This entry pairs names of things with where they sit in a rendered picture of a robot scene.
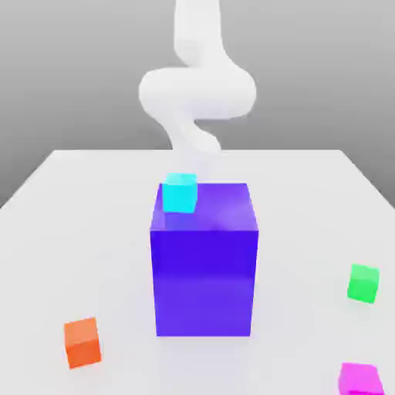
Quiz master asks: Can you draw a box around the small green cube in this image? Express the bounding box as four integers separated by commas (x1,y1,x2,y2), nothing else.
346,262,381,305

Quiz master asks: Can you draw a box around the large purple box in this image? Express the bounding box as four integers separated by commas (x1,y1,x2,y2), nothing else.
149,182,259,338

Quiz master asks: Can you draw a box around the small orange cube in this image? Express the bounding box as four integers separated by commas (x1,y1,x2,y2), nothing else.
63,316,103,370

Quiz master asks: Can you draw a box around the small magenta cube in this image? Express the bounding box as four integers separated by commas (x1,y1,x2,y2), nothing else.
337,362,386,395

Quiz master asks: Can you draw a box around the small cyan cube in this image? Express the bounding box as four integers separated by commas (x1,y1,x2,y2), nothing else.
161,172,198,214

